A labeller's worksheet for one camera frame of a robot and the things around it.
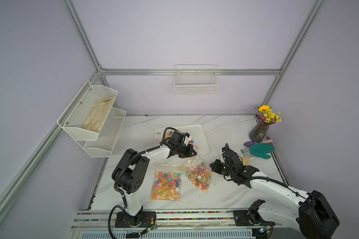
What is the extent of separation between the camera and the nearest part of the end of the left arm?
0.72 meters

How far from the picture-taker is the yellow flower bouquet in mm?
880

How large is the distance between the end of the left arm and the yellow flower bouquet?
19.6 inches
